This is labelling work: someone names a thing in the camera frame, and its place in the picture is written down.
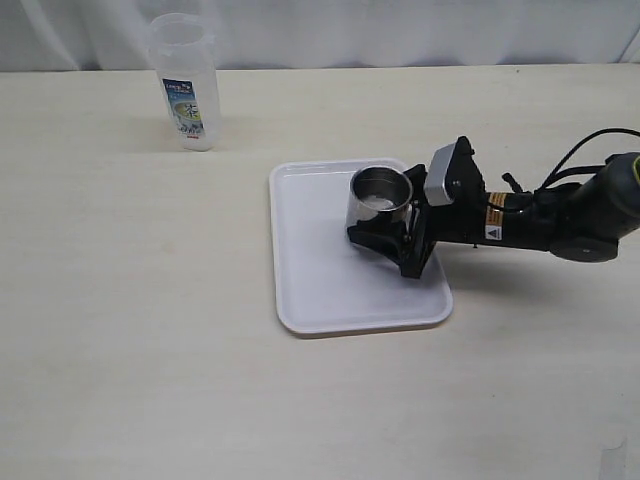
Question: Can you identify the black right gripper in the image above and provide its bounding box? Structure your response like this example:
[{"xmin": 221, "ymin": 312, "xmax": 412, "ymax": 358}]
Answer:
[{"xmin": 347, "ymin": 136, "xmax": 487, "ymax": 279}]

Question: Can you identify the stainless steel cup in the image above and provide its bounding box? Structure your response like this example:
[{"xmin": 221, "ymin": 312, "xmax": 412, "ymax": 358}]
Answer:
[{"xmin": 345, "ymin": 165, "xmax": 413, "ymax": 227}]

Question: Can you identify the clear plastic pitcher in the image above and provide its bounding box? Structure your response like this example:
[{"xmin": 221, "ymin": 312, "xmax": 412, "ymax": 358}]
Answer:
[{"xmin": 148, "ymin": 13, "xmax": 221, "ymax": 151}]

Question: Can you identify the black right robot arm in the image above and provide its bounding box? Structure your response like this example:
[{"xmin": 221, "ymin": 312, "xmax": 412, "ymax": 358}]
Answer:
[{"xmin": 345, "ymin": 136, "xmax": 639, "ymax": 279}]

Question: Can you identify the white plastic tray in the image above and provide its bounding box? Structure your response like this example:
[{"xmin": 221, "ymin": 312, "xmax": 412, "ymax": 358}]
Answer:
[{"xmin": 269, "ymin": 157, "xmax": 453, "ymax": 336}]

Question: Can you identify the white backdrop curtain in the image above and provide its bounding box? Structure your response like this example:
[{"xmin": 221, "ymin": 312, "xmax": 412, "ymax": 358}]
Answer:
[{"xmin": 1, "ymin": 1, "xmax": 639, "ymax": 71}]

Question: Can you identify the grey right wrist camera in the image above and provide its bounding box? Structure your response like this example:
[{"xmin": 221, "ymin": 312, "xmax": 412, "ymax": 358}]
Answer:
[{"xmin": 424, "ymin": 143, "xmax": 457, "ymax": 207}]

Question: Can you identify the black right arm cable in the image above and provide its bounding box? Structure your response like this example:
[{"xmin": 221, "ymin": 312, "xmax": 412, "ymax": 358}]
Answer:
[{"xmin": 501, "ymin": 128, "xmax": 640, "ymax": 195}]

